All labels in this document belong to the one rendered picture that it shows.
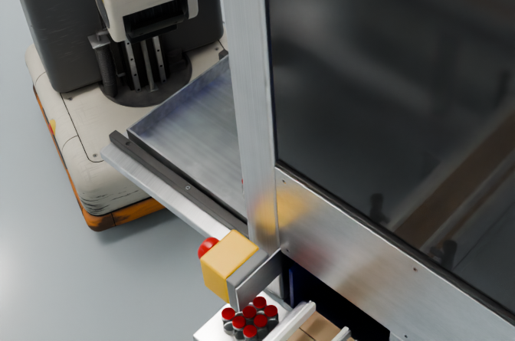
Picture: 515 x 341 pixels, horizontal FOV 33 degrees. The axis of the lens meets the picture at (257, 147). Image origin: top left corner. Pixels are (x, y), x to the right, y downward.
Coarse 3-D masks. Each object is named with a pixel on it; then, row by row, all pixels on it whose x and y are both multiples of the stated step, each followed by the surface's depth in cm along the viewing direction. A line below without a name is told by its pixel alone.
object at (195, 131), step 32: (224, 64) 168; (192, 96) 166; (224, 96) 165; (128, 128) 156; (160, 128) 161; (192, 128) 160; (224, 128) 160; (160, 160) 154; (192, 160) 155; (224, 160) 154; (224, 192) 150
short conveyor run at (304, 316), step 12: (300, 312) 123; (312, 312) 124; (288, 324) 122; (300, 324) 123; (312, 324) 126; (324, 324) 126; (276, 336) 121; (288, 336) 122; (300, 336) 125; (312, 336) 125; (324, 336) 125; (336, 336) 120; (348, 336) 121
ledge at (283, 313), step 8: (264, 296) 136; (272, 304) 134; (280, 312) 134; (288, 312) 133; (208, 320) 133; (216, 320) 133; (280, 320) 133; (200, 328) 132; (208, 328) 132; (216, 328) 132; (192, 336) 132; (200, 336) 132; (208, 336) 131; (216, 336) 131; (224, 336) 131; (232, 336) 131
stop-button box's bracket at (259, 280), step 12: (276, 252) 123; (264, 264) 122; (276, 264) 125; (252, 276) 121; (264, 276) 124; (276, 276) 127; (240, 288) 120; (252, 288) 123; (264, 288) 126; (240, 300) 122
